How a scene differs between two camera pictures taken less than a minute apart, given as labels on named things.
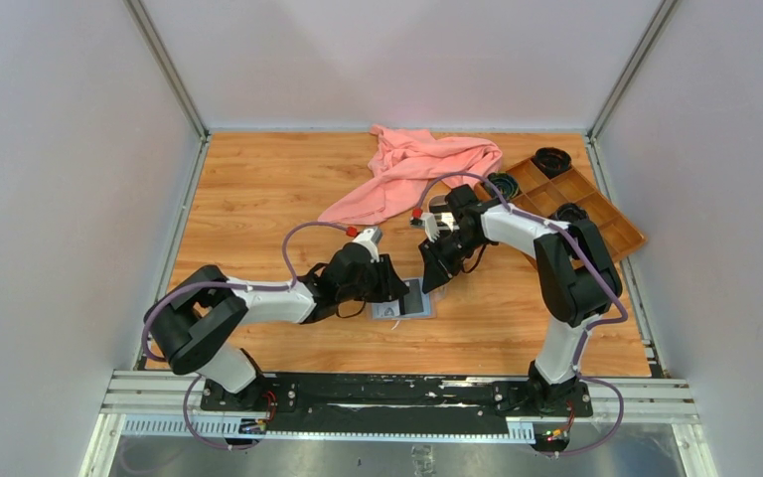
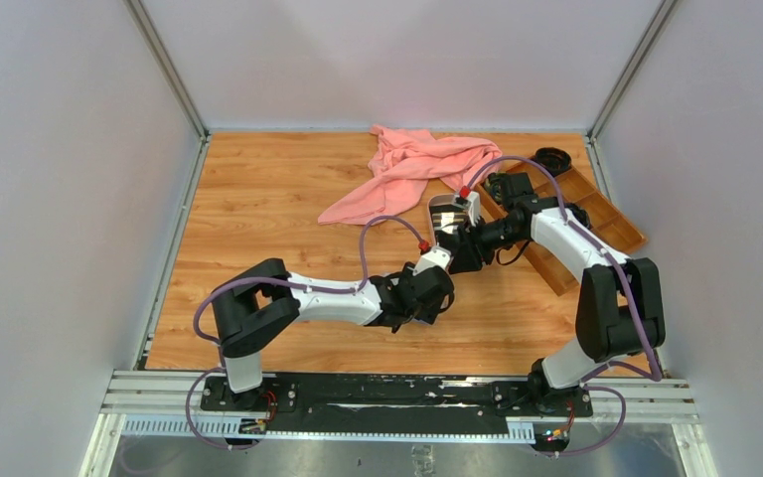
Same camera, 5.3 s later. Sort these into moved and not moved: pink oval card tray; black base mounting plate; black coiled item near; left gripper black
Moved: left gripper black
Not moved: pink oval card tray; black coiled item near; black base mounting plate
